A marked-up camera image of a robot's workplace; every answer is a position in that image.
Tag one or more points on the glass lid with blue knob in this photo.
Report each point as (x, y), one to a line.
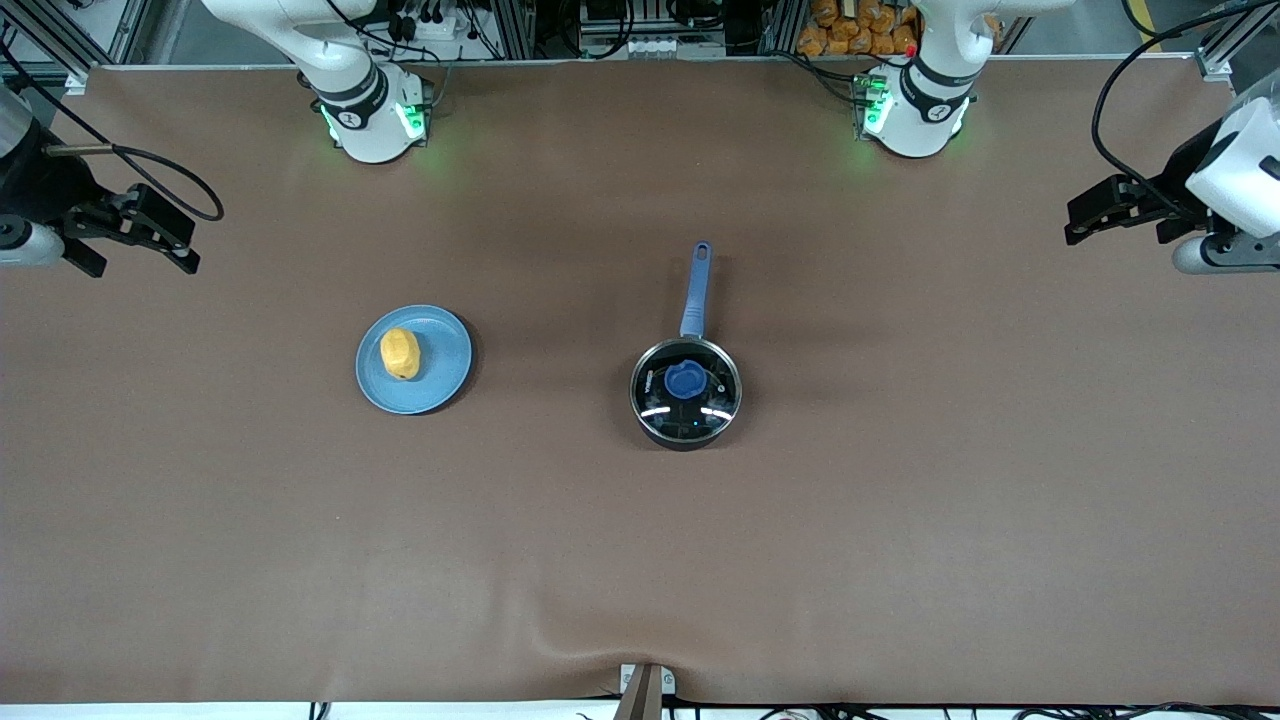
(685, 380)

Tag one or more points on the aluminium frame profile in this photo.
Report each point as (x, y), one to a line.
(60, 45)
(1220, 55)

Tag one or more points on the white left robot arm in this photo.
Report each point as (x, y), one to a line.
(925, 110)

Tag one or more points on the blue round plate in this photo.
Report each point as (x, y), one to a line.
(440, 350)

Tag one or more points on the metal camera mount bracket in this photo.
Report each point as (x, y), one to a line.
(645, 690)

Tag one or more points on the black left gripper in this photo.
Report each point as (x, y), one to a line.
(1183, 186)

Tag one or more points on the white power strip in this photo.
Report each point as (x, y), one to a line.
(430, 25)

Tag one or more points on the brown table cover mat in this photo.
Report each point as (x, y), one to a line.
(640, 560)

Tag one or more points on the white connector block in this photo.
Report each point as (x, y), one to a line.
(648, 46)

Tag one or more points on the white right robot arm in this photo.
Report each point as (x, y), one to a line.
(365, 120)

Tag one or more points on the yellow potato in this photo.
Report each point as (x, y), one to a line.
(400, 355)

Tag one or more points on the bag of orange items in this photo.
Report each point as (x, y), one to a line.
(850, 30)

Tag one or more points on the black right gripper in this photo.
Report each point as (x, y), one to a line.
(38, 187)

